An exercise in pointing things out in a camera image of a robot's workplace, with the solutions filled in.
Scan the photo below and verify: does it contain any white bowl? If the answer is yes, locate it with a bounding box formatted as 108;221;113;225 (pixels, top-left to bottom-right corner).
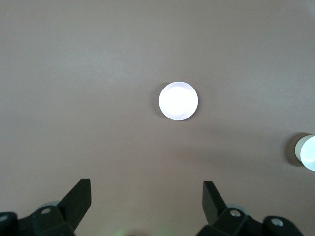
294;134;315;172

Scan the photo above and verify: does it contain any pink bowl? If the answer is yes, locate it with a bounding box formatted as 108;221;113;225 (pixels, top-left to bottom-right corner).
158;81;199;121

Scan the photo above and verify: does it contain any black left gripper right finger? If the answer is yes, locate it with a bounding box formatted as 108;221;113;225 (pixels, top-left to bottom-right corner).
196;181;305;236

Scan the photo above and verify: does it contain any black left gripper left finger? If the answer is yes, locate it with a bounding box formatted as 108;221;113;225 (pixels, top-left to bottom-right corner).
0;179;92;236

